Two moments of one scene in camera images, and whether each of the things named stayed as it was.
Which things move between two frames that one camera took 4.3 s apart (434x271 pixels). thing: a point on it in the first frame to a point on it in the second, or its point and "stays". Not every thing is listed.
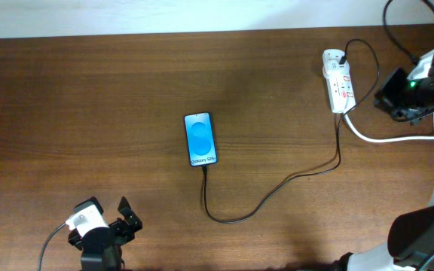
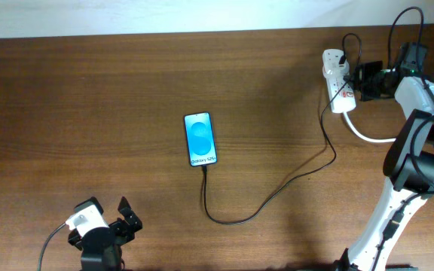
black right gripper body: x=398 y=97 to x=369 y=77
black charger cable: x=302 y=174 to x=327 y=163
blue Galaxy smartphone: x=200 y=138 stays
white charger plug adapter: x=332 y=68 stays
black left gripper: x=128 y=214 stays
